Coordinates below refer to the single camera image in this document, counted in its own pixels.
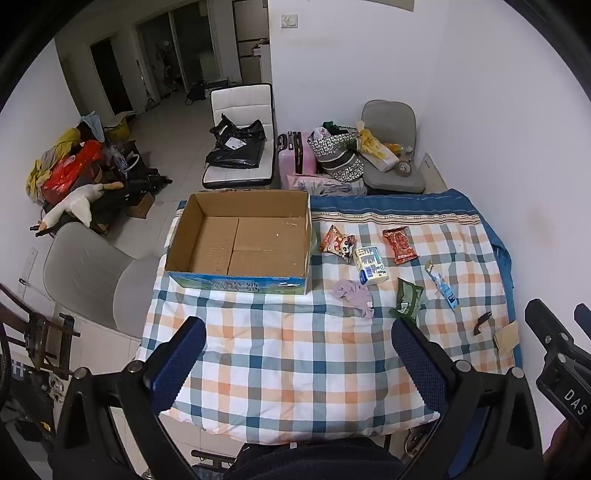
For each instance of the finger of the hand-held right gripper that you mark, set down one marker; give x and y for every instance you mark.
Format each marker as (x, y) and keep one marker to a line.
(547, 325)
(584, 316)

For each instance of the open cardboard box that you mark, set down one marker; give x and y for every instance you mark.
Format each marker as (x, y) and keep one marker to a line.
(240, 249)

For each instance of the red plastic bag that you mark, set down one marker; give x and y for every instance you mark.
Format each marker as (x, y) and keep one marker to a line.
(69, 170)

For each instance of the yellow plastic bag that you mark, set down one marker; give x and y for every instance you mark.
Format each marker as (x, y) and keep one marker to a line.
(371, 141)

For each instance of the pink suitcase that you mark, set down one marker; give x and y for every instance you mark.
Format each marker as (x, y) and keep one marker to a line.
(298, 154)

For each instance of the white goose plush toy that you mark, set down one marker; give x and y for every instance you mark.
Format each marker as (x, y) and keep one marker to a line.
(76, 203)

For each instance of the cartoon print snack packet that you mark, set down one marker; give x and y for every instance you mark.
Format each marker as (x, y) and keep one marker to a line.
(337, 241)

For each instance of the black white patterned tote bag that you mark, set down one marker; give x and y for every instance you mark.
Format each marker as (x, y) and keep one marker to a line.
(337, 159)

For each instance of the grey padded chair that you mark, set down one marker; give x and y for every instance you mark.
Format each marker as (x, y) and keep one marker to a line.
(392, 113)

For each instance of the plaid quilt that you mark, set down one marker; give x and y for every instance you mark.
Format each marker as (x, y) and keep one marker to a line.
(286, 350)

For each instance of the grey shell chair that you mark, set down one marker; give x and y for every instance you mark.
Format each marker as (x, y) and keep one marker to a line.
(87, 267)

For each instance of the beige paper tag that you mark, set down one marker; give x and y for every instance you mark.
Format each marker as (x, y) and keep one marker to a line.
(505, 340)

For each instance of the red snack packet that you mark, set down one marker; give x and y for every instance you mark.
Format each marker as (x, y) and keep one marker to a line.
(400, 245)

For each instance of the yellow cloth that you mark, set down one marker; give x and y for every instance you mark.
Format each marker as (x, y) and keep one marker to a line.
(39, 168)

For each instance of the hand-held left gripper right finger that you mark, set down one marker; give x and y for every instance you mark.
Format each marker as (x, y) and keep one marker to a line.
(420, 369)

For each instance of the blue slim sachet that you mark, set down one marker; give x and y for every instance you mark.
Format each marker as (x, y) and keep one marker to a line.
(444, 287)

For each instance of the green snack packet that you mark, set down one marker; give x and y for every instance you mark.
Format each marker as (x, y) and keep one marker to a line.
(407, 297)

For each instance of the floral cloth bundle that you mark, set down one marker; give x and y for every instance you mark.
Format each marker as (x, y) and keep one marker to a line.
(323, 185)

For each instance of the black clip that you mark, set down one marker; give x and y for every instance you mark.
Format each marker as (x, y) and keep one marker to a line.
(483, 323)

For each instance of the black plastic bag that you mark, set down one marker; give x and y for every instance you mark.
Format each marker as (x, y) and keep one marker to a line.
(235, 143)

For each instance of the brown tape roll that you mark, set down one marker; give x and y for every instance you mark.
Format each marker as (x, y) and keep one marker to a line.
(405, 169)

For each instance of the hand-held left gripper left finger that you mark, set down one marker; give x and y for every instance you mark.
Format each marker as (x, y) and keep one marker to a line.
(178, 369)

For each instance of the small brown cardboard box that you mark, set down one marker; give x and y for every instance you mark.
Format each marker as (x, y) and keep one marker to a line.
(141, 205)

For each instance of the small milk carton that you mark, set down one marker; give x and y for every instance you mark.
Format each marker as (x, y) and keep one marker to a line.
(370, 266)

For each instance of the white wrapped packet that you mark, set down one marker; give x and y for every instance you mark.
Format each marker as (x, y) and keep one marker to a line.
(385, 161)

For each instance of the white leather chair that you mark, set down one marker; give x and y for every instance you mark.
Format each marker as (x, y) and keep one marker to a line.
(240, 99)

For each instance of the white wall switch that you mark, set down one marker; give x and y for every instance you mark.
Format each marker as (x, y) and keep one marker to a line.
(290, 21)

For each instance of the yellow storage box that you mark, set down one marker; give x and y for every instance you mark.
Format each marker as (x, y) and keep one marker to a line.
(119, 129)

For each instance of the purple crumpled cloth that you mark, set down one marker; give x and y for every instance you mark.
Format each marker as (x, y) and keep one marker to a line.
(354, 295)

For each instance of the dark wooden chair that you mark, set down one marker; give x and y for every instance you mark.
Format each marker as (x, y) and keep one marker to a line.
(37, 332)

